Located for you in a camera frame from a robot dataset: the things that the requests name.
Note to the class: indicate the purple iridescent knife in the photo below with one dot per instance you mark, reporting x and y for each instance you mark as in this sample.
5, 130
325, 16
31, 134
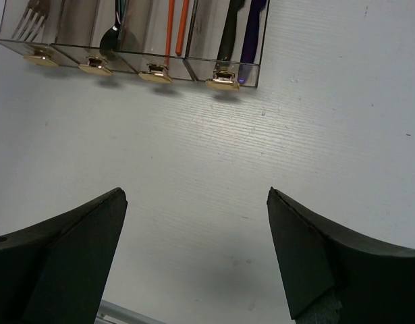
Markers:
251, 36

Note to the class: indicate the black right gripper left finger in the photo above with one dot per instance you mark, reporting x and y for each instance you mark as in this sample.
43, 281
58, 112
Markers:
55, 271

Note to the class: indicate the black spoon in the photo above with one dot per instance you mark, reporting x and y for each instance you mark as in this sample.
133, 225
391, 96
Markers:
110, 40

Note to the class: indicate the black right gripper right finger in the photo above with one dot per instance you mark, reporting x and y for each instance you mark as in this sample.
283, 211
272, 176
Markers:
332, 274

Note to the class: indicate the iridescent rainbow spoon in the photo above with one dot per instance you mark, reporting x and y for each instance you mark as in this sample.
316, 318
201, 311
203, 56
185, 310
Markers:
120, 8

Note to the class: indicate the black knife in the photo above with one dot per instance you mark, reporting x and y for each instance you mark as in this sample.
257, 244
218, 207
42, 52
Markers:
229, 31

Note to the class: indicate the clear four-compartment utensil organizer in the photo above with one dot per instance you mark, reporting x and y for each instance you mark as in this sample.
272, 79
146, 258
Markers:
72, 33

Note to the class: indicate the orange chopstick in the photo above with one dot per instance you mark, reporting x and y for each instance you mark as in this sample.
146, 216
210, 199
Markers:
171, 6
182, 27

